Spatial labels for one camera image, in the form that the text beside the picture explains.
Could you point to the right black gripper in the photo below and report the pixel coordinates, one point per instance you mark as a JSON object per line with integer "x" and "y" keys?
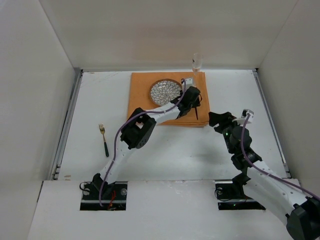
{"x": 222, "y": 121}

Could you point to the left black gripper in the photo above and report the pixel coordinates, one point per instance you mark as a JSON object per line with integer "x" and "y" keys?
{"x": 192, "y": 100}

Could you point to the black spoon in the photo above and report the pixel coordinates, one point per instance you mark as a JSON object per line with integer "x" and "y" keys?
{"x": 196, "y": 113}

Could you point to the patterned ceramic plate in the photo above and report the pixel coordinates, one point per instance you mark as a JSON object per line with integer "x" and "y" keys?
{"x": 164, "y": 90}

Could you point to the clear wine glass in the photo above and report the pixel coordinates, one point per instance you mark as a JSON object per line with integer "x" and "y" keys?
{"x": 197, "y": 61}

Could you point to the gold fork black handle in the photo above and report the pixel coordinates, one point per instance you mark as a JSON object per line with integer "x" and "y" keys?
{"x": 102, "y": 131}

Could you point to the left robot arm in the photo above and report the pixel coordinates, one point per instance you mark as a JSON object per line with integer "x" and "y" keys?
{"x": 135, "y": 133}

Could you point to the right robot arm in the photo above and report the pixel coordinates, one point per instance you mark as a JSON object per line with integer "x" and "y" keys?
{"x": 297, "y": 208}

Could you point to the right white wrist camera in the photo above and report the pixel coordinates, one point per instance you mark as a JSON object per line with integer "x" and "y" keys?
{"x": 247, "y": 115}

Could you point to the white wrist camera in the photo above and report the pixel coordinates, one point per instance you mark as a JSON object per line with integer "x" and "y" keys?
{"x": 247, "y": 115}
{"x": 186, "y": 83}

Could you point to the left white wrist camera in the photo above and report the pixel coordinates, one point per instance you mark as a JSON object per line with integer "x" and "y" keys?
{"x": 186, "y": 83}

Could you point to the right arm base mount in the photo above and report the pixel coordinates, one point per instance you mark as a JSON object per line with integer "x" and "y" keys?
{"x": 231, "y": 197}

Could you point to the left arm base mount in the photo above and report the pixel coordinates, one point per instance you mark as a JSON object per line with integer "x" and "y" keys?
{"x": 113, "y": 198}

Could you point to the aluminium table edge rail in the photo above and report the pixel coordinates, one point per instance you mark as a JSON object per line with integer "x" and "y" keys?
{"x": 62, "y": 141}

